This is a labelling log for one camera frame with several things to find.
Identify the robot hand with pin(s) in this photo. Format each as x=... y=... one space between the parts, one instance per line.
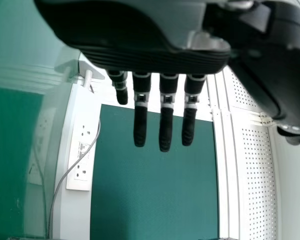
x=140 y=37

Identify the white socket strip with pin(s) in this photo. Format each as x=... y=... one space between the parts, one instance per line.
x=80 y=152

